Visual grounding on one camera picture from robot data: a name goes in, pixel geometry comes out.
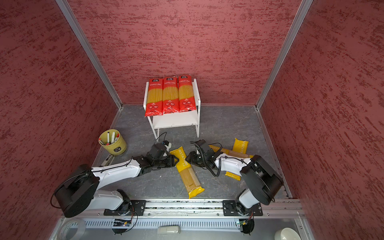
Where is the yellow pasta bag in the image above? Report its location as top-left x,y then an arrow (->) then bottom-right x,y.
210,145 -> 253,159
170,147 -> 205,199

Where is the yellow pasta bag front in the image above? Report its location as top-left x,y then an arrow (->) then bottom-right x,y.
170,147 -> 205,199

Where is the yellow pasta bag underneath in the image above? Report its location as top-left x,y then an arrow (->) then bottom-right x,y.
225,138 -> 249,181

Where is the red spaghetti bag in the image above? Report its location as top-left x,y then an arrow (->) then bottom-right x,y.
179,75 -> 197,112
145,79 -> 164,117
163,77 -> 180,114

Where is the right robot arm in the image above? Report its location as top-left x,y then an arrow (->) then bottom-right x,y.
186,140 -> 284,216

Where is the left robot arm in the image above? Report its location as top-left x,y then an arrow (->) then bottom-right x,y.
51,141 -> 179,218

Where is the white two-tier shelf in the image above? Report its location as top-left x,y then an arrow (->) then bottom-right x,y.
147,78 -> 201,139

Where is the yellow pen holder cup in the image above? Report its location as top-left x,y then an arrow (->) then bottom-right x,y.
98,129 -> 128,156

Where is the grey stapler tool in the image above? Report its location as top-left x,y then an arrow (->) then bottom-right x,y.
100,155 -> 115,167

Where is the white remote device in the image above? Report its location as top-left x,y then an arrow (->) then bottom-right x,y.
157,226 -> 181,235

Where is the clear tape roll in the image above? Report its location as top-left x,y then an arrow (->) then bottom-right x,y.
57,218 -> 86,240

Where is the white bowl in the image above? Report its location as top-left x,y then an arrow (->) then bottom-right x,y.
274,228 -> 301,240

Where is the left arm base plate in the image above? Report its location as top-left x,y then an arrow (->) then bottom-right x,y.
103,200 -> 147,218

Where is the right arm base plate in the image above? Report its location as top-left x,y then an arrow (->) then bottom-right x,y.
223,200 -> 263,217

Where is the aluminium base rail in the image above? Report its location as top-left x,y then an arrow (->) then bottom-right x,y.
77,199 -> 307,231

